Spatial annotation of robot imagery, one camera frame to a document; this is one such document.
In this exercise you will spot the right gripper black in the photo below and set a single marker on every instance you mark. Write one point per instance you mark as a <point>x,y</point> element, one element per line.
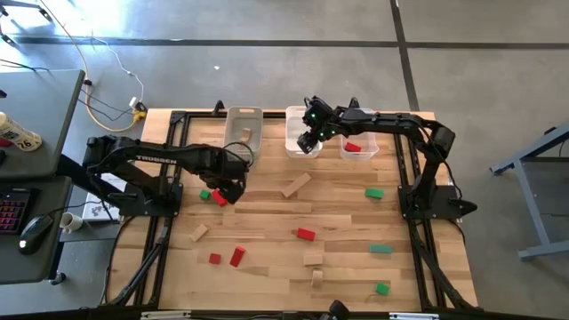
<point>328,129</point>

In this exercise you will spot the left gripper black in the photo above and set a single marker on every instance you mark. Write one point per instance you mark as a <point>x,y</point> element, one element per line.
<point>226,171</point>

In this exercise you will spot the long red block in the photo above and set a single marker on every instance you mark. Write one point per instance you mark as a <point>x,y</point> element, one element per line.
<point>218,198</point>

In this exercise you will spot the small green cube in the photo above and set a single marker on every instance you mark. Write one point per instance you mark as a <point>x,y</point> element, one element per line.
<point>205,194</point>

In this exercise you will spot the long wooden plank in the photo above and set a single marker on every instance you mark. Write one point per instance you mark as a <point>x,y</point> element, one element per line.
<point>296,185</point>

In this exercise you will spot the red rectangular block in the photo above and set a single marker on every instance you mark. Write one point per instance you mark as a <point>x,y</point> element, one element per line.
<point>353,146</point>
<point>306,234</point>

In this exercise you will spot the small wooden plank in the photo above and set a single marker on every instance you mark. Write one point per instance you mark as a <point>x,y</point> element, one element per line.
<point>198,232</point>

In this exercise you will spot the wooden arch block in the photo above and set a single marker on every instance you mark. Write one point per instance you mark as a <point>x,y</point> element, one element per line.
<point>246,134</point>
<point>317,277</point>

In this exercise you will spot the red wedge block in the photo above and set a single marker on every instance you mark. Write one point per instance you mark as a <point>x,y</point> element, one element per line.
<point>237,256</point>

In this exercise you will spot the small red cube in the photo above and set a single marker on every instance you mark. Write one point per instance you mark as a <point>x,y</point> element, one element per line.
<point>214,258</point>

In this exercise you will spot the green rectangular block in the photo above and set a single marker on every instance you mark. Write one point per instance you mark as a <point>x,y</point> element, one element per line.
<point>381,249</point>
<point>374,193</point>

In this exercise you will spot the wooden rectangular block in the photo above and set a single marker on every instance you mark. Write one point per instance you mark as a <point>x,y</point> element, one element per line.
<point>313,259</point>

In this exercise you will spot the green square block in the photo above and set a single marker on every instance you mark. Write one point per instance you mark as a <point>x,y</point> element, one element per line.
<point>382,289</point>

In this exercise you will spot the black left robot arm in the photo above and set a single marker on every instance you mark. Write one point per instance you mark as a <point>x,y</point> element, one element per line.
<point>155,159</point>

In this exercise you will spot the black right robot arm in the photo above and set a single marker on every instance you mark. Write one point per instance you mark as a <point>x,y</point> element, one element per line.
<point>400,122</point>

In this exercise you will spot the white plastic bin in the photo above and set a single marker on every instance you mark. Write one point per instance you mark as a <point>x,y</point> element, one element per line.
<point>293,120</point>

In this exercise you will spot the clear plastic bin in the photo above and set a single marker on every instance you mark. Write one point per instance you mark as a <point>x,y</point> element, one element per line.
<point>369,149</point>

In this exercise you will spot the grey plastic bin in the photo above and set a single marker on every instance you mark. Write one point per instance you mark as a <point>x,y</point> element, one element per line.
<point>235,120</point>

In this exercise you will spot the yellow plug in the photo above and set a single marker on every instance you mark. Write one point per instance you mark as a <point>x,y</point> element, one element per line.
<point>140,115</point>

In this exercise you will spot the white printed box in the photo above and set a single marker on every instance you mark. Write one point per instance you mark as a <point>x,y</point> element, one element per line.
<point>95,211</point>

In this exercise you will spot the white mug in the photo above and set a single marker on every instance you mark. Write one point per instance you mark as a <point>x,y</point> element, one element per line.
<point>71,222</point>

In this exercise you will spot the black computer mouse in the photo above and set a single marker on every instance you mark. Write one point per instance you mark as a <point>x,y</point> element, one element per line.
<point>35,233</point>

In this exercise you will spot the dark desk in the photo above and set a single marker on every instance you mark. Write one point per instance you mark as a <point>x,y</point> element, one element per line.
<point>44,266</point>

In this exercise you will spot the grey desk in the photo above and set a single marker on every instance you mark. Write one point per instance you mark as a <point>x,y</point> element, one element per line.
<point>40,115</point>

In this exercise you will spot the backlit keyboard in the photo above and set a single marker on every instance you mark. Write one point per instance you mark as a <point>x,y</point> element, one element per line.
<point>13,211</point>

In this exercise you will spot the white labelled bottle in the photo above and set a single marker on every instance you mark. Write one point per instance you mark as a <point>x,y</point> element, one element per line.
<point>18,135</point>

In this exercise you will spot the grey metal stand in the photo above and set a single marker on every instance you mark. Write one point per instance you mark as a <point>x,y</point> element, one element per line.
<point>533,209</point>

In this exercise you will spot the small red object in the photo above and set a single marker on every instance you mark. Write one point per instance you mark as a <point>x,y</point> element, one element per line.
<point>4,142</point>

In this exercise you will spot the black chair base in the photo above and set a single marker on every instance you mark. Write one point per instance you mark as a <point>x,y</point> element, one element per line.
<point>46,17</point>

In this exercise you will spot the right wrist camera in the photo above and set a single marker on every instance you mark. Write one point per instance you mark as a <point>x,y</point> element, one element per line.
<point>314,106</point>

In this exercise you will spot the black aluminium table frame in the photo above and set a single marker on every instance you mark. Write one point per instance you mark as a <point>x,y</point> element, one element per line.
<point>273,114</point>

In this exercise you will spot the silver bracket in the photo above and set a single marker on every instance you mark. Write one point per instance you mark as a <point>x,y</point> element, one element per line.
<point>413,316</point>
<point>164,315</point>

